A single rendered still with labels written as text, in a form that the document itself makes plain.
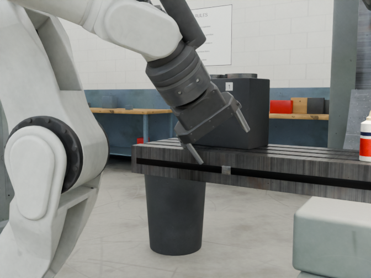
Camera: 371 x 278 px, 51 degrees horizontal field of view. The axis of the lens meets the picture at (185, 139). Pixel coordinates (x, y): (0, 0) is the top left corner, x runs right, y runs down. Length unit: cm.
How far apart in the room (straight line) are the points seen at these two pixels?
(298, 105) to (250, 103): 383
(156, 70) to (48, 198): 28
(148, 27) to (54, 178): 29
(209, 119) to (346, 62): 78
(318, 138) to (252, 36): 164
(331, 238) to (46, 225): 51
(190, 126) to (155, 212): 209
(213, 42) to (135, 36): 531
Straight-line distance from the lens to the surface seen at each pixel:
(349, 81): 136
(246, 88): 102
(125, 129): 674
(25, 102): 73
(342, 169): 89
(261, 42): 556
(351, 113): 132
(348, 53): 137
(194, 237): 279
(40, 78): 72
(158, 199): 267
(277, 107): 482
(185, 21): 62
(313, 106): 478
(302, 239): 80
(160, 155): 106
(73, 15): 58
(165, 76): 61
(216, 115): 67
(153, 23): 56
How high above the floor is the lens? 110
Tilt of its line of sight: 6 degrees down
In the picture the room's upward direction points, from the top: straight up
